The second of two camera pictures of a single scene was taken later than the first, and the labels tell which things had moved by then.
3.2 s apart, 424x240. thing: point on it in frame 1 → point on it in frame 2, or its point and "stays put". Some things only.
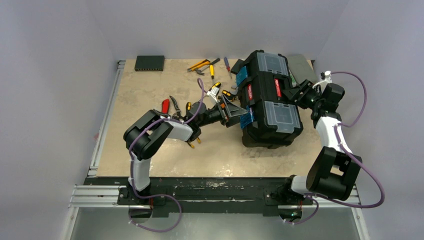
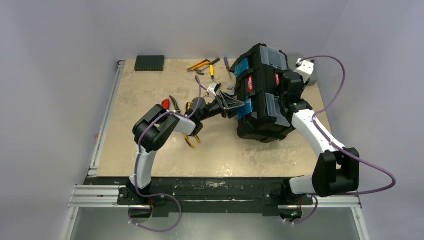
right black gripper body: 299,92 → 282,91
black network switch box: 149,63 stays put
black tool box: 265,90 stays put
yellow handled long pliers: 192,145 stays put
